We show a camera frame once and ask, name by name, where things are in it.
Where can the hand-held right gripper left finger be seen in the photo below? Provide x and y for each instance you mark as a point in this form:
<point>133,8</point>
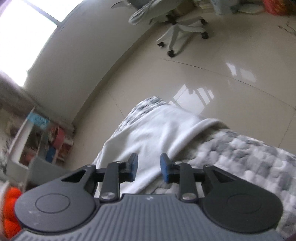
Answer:
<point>133,165</point>

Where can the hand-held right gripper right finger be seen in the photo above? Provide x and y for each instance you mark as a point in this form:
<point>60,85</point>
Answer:
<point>164,166</point>

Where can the plain white garment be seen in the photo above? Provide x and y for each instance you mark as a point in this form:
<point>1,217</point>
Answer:
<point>152,134</point>

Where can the grey checked quilt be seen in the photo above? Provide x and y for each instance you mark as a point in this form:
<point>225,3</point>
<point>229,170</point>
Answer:
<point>249,162</point>

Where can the grey sofa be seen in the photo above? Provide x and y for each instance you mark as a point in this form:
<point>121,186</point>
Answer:
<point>46,173</point>

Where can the blue hanging cloth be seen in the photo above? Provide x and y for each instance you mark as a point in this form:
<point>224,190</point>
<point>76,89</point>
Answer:
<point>38,119</point>

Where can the white shelf desk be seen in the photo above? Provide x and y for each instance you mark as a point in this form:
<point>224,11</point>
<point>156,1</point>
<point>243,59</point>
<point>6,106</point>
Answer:
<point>20,143</point>

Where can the orange knot cushion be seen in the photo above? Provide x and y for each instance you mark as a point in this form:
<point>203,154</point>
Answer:
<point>11,215</point>

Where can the grey office chair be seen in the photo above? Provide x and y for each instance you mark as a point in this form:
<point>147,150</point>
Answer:
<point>180,25</point>

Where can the grey curtain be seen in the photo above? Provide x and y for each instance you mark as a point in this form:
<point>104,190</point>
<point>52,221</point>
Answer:
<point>11,92</point>

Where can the window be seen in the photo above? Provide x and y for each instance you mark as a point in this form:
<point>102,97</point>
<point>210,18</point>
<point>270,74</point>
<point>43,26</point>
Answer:
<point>25,30</point>

